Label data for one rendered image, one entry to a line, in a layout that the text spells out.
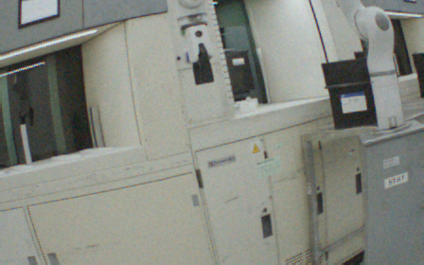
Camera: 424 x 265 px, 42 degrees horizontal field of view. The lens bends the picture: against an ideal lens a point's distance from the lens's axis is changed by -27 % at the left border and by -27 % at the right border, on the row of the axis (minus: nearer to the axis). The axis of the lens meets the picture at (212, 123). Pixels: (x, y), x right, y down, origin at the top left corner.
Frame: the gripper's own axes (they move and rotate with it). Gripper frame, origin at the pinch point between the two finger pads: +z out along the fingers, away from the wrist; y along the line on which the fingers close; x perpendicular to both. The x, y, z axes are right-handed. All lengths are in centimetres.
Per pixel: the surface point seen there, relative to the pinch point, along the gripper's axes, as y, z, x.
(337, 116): 52, 21, -57
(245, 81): 124, 3, -41
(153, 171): 42, 25, 13
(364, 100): 38, 16, -66
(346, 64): 42, 2, -63
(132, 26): 42, -24, 13
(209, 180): 50, 32, -5
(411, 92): 111, 22, -138
